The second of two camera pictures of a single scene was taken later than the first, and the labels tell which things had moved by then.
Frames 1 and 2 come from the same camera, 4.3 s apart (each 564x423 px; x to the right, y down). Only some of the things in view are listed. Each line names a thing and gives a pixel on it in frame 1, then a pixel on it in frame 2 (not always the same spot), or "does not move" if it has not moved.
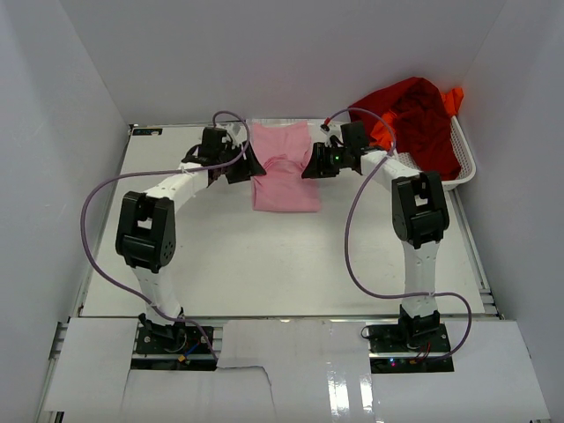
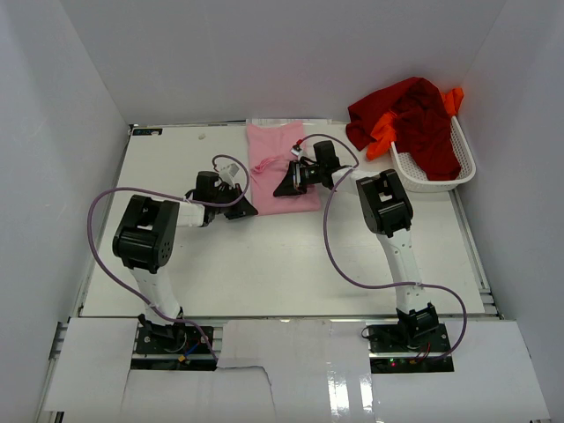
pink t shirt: (283, 149) does not move
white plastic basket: (463, 152) does not move
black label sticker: (147, 131) does not move
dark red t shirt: (424, 122) does not move
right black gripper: (318, 166) -> (293, 184)
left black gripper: (249, 166) -> (241, 209)
